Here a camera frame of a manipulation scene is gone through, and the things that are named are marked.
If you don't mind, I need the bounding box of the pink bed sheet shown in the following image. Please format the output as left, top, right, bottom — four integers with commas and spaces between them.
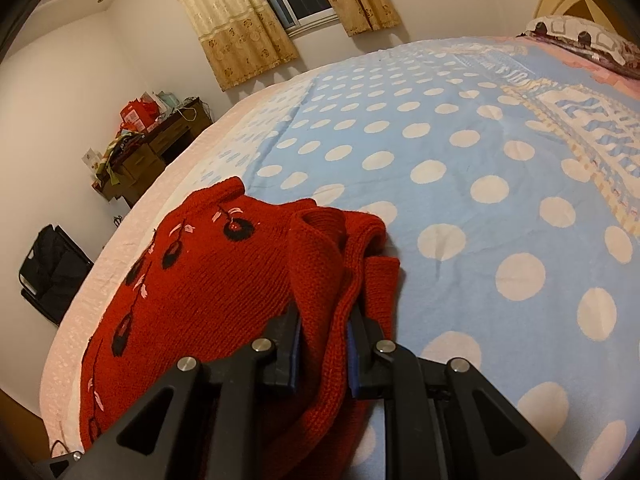
40, 75, 321, 453

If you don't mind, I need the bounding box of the red gift bag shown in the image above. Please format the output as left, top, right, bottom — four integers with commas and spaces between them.
120, 101, 161, 133

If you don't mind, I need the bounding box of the red knitted sweater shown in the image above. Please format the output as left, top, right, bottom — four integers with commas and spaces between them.
80, 176, 402, 480

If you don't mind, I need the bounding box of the patterned pillow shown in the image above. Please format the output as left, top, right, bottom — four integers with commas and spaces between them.
522, 15, 640, 68

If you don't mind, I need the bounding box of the dark wooden desk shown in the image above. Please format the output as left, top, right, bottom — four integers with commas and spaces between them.
91, 97, 213, 208

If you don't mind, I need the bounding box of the blue polka dot blanket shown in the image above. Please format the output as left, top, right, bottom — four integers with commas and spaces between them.
165, 35, 640, 480

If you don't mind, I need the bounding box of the black folding chair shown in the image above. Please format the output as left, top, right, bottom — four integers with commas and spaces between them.
19, 225, 95, 328

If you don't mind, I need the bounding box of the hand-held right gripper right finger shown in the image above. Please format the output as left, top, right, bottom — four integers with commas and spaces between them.
347, 305, 583, 480

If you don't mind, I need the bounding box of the pale green bag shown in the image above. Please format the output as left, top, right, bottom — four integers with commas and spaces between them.
142, 91, 180, 116

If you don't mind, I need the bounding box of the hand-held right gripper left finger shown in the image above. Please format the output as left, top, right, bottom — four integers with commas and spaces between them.
32, 305, 303, 480

